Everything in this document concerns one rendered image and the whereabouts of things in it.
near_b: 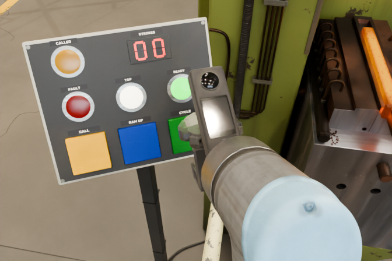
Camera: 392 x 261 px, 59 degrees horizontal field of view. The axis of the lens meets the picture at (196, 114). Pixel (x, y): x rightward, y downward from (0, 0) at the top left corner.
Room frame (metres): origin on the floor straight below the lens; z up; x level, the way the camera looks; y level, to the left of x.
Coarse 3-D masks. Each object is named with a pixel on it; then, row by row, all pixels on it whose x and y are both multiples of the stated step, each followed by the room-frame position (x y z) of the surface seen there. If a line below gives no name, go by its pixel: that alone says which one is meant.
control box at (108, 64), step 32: (96, 32) 0.56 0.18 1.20; (128, 32) 0.56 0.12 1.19; (160, 32) 0.58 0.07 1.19; (192, 32) 0.59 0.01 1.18; (32, 64) 0.50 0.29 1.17; (96, 64) 0.52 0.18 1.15; (128, 64) 0.53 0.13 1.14; (160, 64) 0.55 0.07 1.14; (192, 64) 0.56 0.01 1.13; (64, 96) 0.48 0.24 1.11; (96, 96) 0.49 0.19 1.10; (160, 96) 0.51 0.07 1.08; (64, 128) 0.45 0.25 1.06; (96, 128) 0.46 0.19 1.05; (160, 128) 0.48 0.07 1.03; (64, 160) 0.41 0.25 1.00; (160, 160) 0.44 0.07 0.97
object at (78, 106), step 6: (72, 96) 0.48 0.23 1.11; (78, 96) 0.48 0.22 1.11; (66, 102) 0.47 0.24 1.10; (72, 102) 0.48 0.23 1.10; (78, 102) 0.48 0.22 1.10; (84, 102) 0.48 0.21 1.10; (66, 108) 0.47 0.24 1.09; (72, 108) 0.47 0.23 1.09; (78, 108) 0.47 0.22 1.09; (84, 108) 0.47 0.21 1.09; (72, 114) 0.46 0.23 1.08; (78, 114) 0.47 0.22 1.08; (84, 114) 0.47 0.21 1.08
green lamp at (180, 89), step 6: (180, 78) 0.54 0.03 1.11; (174, 84) 0.53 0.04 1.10; (180, 84) 0.53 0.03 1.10; (186, 84) 0.53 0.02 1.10; (174, 90) 0.52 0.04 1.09; (180, 90) 0.52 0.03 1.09; (186, 90) 0.52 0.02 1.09; (174, 96) 0.52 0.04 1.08; (180, 96) 0.52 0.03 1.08; (186, 96) 0.52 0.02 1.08
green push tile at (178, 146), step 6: (168, 120) 0.49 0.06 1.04; (174, 120) 0.49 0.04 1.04; (180, 120) 0.49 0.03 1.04; (174, 126) 0.48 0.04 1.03; (174, 132) 0.47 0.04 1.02; (174, 138) 0.47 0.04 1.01; (174, 144) 0.46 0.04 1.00; (180, 144) 0.46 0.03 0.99; (186, 144) 0.46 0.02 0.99; (174, 150) 0.45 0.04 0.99; (180, 150) 0.46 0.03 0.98; (186, 150) 0.46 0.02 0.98
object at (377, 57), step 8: (368, 32) 0.87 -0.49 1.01; (368, 40) 0.83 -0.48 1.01; (376, 40) 0.83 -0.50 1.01; (368, 48) 0.80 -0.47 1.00; (376, 48) 0.79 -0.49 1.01; (376, 56) 0.75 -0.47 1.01; (376, 64) 0.72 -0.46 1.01; (384, 64) 0.72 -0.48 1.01; (376, 72) 0.69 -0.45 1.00; (384, 72) 0.68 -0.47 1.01; (384, 80) 0.65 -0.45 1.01; (384, 88) 0.62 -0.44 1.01; (384, 96) 0.60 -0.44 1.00; (384, 112) 0.55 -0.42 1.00
